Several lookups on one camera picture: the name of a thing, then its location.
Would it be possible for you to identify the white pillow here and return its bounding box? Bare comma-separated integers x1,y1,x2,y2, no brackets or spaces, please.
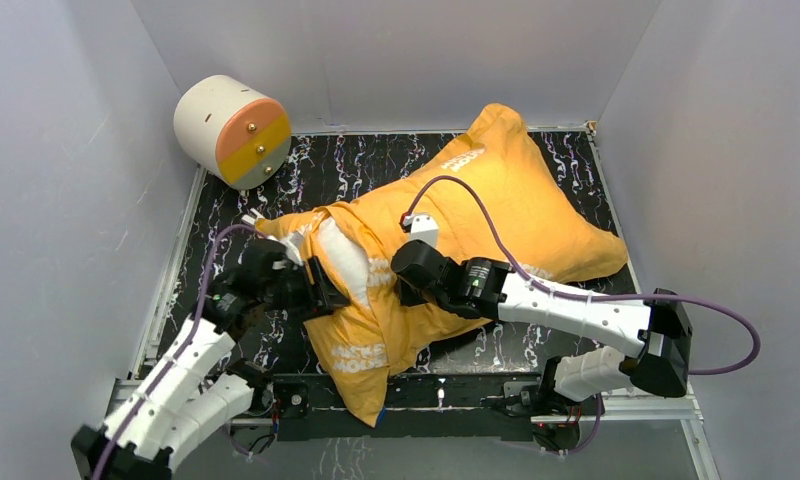
282,217,370,306

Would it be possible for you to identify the blue and yellow pillowcase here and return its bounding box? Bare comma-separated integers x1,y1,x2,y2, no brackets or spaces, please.
259,104,628,426

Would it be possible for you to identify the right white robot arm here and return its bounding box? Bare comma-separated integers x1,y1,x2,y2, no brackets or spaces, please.
391,240,692,414

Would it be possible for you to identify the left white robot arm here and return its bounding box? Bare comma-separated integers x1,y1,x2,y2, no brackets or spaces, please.
71,238,351,479

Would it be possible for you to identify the white cylinder drawer unit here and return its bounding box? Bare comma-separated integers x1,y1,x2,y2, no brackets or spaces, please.
173,75,292,190

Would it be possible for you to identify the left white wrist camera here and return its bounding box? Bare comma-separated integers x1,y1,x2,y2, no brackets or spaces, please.
241,208,304,266

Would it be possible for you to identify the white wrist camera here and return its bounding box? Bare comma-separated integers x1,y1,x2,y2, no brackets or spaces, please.
400,213,439,248
241,208,304,266

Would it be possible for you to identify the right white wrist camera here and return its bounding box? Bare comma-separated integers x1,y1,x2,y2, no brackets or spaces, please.
400,213,439,248

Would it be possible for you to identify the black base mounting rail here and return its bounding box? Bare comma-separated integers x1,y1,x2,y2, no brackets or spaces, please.
273,373,567,441

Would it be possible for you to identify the aluminium frame rail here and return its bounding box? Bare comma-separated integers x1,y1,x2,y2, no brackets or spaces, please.
105,379,704,426

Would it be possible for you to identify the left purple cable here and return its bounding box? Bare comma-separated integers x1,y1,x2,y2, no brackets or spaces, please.
88,223,262,480

